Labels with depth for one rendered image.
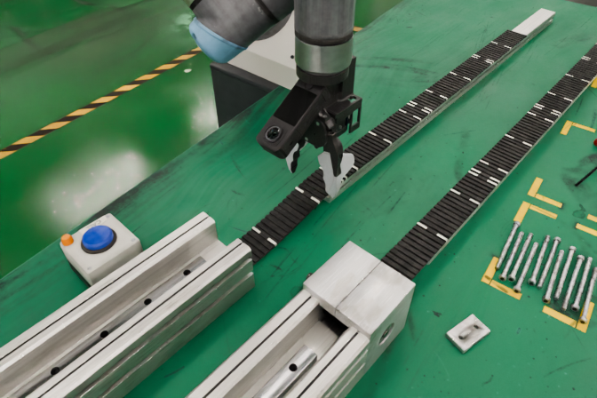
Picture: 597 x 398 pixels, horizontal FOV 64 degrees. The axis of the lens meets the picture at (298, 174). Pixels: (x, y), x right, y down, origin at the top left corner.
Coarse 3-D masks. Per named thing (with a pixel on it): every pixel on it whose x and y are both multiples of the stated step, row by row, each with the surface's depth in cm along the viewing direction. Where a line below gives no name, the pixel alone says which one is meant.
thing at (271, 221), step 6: (270, 216) 76; (264, 222) 75; (270, 222) 75; (276, 222) 75; (270, 228) 74; (276, 228) 74; (282, 228) 74; (288, 228) 74; (276, 234) 74; (282, 234) 73; (288, 234) 74
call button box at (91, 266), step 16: (96, 224) 69; (112, 224) 69; (80, 240) 66; (112, 240) 66; (128, 240) 66; (80, 256) 64; (96, 256) 64; (112, 256) 64; (128, 256) 66; (80, 272) 66; (96, 272) 63; (112, 272) 65
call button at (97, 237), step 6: (90, 228) 66; (96, 228) 66; (102, 228) 66; (108, 228) 66; (84, 234) 66; (90, 234) 66; (96, 234) 66; (102, 234) 66; (108, 234) 66; (84, 240) 65; (90, 240) 65; (96, 240) 65; (102, 240) 65; (108, 240) 65; (84, 246) 65; (90, 246) 64; (96, 246) 64; (102, 246) 65
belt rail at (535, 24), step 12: (540, 12) 131; (552, 12) 131; (528, 24) 126; (540, 24) 126; (528, 36) 122; (516, 48) 119; (504, 60) 116; (468, 84) 105; (456, 96) 103; (444, 108) 101; (408, 132) 92; (396, 144) 90; (384, 156) 89; (348, 180) 83
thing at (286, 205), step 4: (284, 200) 77; (288, 200) 78; (280, 204) 77; (284, 204) 77; (288, 204) 77; (292, 204) 77; (284, 208) 76; (288, 208) 76; (292, 208) 77; (296, 208) 76; (300, 208) 76; (288, 212) 76; (292, 212) 76; (296, 212) 76; (300, 212) 76; (304, 212) 75; (292, 216) 76; (296, 216) 75; (300, 216) 75; (304, 216) 75; (300, 220) 75
